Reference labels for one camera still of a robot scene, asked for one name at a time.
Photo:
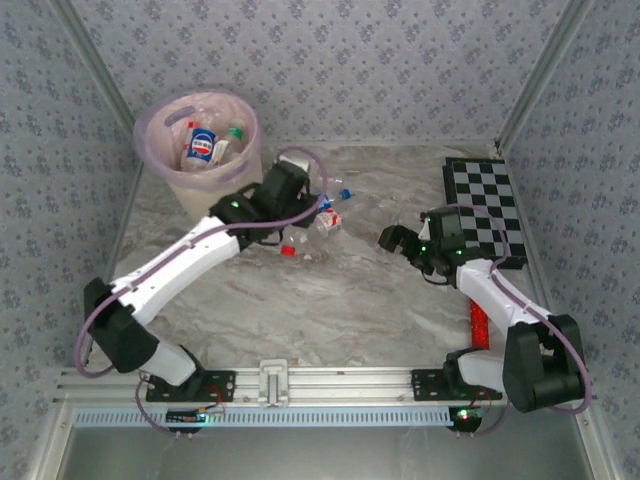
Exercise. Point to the large blue-label bottle blue cap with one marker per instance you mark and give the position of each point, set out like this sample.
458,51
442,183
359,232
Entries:
201,144

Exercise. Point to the right circuit board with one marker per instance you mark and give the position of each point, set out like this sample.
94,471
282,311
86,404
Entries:
465,416

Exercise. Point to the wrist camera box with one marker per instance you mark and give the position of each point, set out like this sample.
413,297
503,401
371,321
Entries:
295,161
425,231

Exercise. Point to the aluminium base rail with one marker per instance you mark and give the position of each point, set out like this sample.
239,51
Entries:
340,385

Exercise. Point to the circuit board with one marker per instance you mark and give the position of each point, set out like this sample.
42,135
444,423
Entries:
185,416
465,416

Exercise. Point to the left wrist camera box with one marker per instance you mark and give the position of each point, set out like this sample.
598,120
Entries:
295,161

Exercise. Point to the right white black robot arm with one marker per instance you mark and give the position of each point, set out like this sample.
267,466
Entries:
500,300

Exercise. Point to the clear bottle green cap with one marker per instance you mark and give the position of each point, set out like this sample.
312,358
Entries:
234,135

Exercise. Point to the aluminium frame post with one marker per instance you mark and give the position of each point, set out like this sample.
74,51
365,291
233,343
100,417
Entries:
545,70

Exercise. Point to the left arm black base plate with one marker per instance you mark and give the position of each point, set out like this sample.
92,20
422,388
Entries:
220,385

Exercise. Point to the left circuit board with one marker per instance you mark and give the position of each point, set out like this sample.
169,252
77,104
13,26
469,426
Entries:
185,416

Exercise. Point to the grey rail centre bracket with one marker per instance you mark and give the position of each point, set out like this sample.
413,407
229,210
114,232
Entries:
273,380

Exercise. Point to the white plastic bin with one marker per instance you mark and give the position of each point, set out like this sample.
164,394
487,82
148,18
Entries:
195,200
220,107

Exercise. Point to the black grey checkerboard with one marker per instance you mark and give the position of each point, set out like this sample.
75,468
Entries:
480,180

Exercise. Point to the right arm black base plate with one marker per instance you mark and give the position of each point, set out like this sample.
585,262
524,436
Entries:
425,385

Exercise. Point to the aluminium table edge strip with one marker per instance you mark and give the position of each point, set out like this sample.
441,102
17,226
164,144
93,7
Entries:
390,143

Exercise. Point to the small blue-label bottle blue cap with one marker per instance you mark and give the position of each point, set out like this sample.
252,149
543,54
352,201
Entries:
344,193

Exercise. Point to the clear bottle red cap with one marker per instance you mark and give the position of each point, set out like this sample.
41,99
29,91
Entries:
287,250

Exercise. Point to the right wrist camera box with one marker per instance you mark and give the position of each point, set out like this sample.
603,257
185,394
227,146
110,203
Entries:
425,231

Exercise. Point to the red glitter strip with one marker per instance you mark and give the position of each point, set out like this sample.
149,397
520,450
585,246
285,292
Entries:
480,325

